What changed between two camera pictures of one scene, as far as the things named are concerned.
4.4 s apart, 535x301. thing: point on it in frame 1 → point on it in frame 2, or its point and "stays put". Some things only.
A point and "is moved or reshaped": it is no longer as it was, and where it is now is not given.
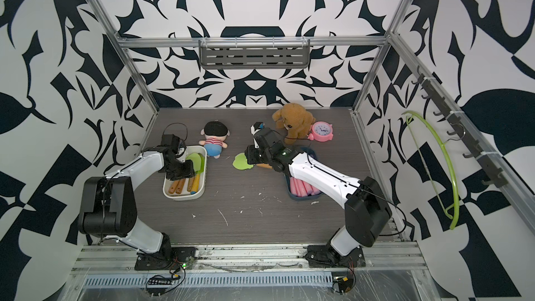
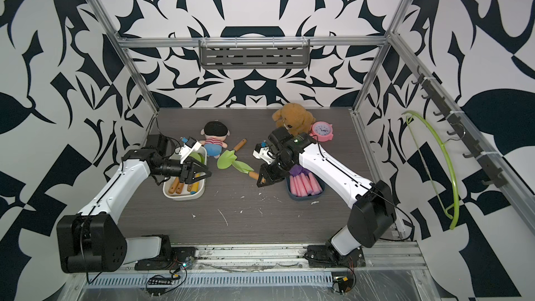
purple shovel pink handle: (295, 189) stays put
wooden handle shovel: (180, 186) stays put
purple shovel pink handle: (305, 189) stays put
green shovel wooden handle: (241, 162) is moved or reshaped
